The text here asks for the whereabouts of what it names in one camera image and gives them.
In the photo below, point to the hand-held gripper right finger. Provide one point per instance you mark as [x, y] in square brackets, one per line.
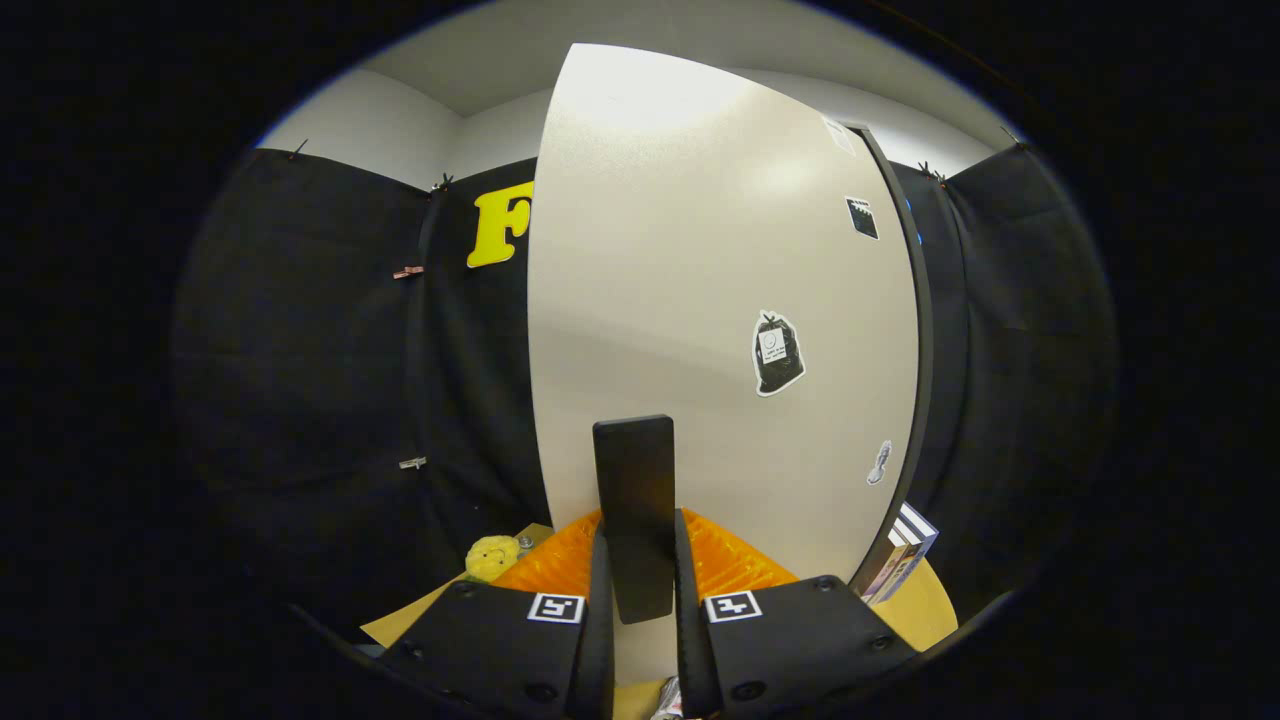
[690, 670]

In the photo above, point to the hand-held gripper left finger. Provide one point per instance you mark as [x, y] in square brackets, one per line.
[597, 670]

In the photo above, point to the white canvas shoe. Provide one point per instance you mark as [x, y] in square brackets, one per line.
[668, 702]

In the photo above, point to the yellow pineapple plush toy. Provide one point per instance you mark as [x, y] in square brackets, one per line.
[492, 558]

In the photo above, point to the white book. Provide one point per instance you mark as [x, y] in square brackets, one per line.
[918, 530]

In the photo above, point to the black backdrop cloth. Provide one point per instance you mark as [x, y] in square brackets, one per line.
[320, 380]

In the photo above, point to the pink cloth clip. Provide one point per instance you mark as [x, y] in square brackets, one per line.
[408, 272]

